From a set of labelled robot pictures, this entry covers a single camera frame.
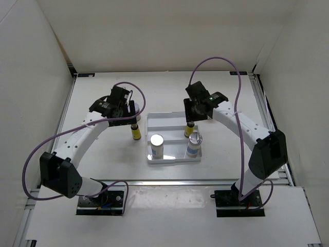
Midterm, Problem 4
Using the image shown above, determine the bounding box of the yellow small bottle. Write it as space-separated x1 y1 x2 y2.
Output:
184 121 195 138
131 124 141 140

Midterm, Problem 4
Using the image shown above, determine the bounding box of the white silver-cap bottle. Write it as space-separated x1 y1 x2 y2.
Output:
186 132 203 158
150 134 164 158

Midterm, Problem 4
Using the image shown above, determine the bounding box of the brown spice jar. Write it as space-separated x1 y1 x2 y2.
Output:
134 103 141 121

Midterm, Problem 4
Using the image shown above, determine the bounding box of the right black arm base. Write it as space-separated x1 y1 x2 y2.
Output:
210 185 265 218

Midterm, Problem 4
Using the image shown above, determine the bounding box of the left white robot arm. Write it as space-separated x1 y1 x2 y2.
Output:
40 85 137 206

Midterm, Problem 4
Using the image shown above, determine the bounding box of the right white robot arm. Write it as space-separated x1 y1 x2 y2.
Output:
184 81 288 206

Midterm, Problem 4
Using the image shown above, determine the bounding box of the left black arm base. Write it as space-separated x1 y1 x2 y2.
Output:
76 180 129 216

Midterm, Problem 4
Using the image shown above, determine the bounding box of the white divided tray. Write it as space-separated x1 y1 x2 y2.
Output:
146 112 202 165

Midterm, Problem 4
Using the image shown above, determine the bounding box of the right blue corner label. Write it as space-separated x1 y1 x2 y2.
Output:
230 71 248 76

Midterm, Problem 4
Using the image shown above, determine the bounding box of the aluminium front rail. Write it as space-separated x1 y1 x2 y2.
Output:
89 179 242 187

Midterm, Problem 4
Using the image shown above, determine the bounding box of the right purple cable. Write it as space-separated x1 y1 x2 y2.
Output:
189 56 275 210

